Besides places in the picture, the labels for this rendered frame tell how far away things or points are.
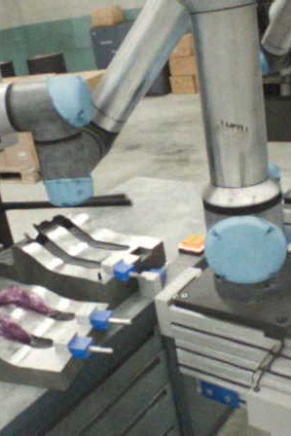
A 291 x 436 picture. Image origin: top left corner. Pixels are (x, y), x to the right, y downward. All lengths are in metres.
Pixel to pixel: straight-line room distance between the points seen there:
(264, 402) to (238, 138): 0.43
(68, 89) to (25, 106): 0.07
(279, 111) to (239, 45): 4.57
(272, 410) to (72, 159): 0.50
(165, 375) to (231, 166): 1.08
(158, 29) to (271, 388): 0.59
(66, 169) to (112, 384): 0.85
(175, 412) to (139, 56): 1.26
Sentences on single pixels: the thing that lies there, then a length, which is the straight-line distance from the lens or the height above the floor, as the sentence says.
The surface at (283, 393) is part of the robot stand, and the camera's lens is 0.93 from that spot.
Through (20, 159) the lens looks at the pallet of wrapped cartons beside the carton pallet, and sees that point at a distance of 5.46.
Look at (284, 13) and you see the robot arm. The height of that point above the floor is 1.46.
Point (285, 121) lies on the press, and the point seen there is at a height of 0.21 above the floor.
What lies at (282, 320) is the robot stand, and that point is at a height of 1.04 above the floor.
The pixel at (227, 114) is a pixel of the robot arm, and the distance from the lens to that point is 0.73.
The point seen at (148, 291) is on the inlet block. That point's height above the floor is 0.82.
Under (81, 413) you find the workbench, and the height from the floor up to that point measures 0.61.
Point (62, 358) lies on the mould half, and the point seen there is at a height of 0.86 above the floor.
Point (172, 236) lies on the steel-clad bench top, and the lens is 1.79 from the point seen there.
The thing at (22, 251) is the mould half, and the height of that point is 0.92.
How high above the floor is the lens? 1.57
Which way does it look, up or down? 22 degrees down
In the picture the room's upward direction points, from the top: 10 degrees counter-clockwise
